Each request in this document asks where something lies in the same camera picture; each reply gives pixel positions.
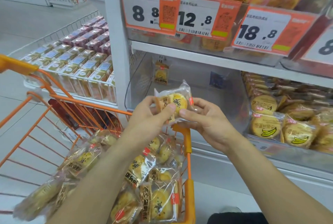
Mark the red carton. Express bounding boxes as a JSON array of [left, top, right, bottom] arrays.
[[289, 14, 333, 77]]

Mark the group of banana biscuit packets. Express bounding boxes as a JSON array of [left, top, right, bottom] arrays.
[[242, 71, 333, 154]]

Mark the orange shopping cart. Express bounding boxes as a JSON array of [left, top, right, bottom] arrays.
[[0, 54, 196, 224]]

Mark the person's right forearm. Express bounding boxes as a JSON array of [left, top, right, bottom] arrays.
[[226, 138, 333, 224]]

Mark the person's left forearm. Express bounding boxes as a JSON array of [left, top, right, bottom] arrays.
[[48, 132, 146, 224]]

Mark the person's right leg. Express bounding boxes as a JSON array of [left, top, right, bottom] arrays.
[[207, 212, 268, 224]]

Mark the white metal store shelf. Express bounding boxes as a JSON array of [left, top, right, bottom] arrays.
[[103, 0, 333, 196]]

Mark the group of silver boxed cakes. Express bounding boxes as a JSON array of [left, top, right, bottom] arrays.
[[19, 15, 117, 103]]

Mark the white wire rack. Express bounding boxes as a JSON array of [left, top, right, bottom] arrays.
[[8, 10, 118, 109]]

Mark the pile of pastry packets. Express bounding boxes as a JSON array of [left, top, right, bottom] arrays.
[[13, 129, 188, 224]]

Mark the person's white right shoe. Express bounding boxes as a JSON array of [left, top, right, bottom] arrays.
[[220, 206, 242, 214]]

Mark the blue paper label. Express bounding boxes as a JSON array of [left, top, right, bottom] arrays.
[[209, 71, 227, 89]]

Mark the red box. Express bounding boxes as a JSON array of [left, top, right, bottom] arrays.
[[48, 99, 123, 131]]

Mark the person's left hand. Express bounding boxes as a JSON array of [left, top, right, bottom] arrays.
[[125, 96, 177, 149]]

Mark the person's right hand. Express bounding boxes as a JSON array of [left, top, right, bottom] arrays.
[[178, 97, 244, 155]]

